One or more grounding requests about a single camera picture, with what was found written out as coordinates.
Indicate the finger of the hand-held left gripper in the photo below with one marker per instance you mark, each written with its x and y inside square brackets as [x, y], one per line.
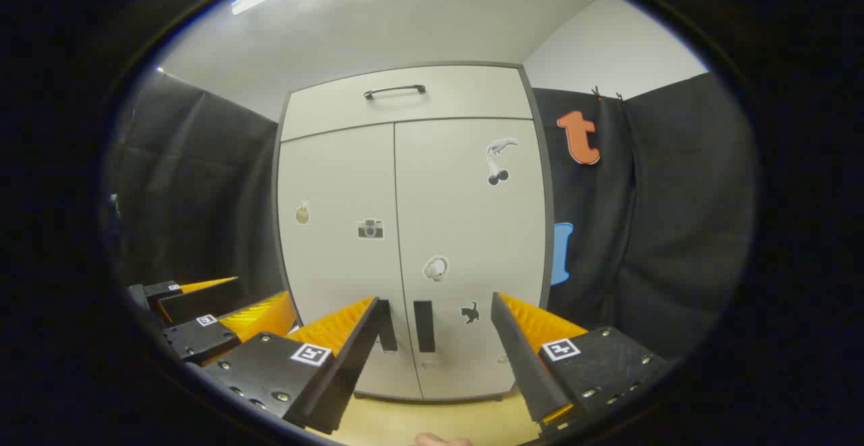
[196, 341]
[202, 301]

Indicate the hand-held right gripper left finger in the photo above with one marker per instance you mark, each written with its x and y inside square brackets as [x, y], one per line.
[337, 392]

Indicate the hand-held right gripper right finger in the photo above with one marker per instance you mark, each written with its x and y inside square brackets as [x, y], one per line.
[526, 372]

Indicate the grey double-door shoe cabinet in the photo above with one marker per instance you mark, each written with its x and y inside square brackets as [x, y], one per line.
[549, 210]

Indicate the camera sticker shoe cabinet door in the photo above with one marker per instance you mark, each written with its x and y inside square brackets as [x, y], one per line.
[337, 183]

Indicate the headphone sticker shoe cabinet door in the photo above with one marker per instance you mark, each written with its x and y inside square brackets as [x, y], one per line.
[459, 196]

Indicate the grey cabinet drawer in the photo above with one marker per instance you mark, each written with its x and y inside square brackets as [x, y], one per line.
[459, 98]

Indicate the black backdrop cloth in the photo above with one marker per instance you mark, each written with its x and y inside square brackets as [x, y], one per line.
[202, 183]
[675, 216]

